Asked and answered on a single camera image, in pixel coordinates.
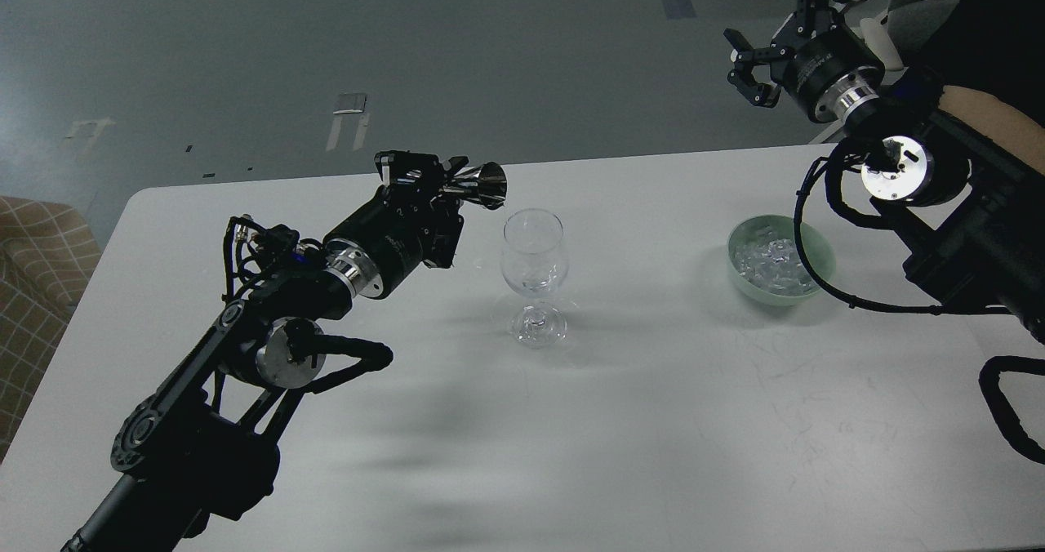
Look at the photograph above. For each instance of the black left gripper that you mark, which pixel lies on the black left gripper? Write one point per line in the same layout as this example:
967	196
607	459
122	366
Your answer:
379	245

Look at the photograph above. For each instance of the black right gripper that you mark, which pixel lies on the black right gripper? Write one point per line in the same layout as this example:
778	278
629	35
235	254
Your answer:
816	60

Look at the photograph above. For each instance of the steel cocktail jigger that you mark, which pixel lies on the steel cocktail jigger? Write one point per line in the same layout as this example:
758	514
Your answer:
455	180

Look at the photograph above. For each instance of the clear ice cubes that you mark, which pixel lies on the clear ice cubes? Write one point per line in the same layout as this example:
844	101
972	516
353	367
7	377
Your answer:
774	266

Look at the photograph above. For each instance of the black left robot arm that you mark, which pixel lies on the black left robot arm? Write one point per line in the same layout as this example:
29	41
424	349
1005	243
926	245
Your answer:
205	443

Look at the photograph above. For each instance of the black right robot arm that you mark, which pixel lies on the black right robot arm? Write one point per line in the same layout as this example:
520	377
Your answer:
969	212

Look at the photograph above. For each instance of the clear wine glass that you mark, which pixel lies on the clear wine glass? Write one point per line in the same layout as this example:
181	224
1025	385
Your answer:
534	263

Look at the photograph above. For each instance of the seated person black shirt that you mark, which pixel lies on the seated person black shirt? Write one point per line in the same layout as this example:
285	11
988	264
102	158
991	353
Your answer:
984	65

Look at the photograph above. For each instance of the green bowl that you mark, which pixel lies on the green bowl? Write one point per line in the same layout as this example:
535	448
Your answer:
813	249

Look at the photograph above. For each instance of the beige checkered sofa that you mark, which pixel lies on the beige checkered sofa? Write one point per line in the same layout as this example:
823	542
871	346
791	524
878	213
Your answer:
48	256

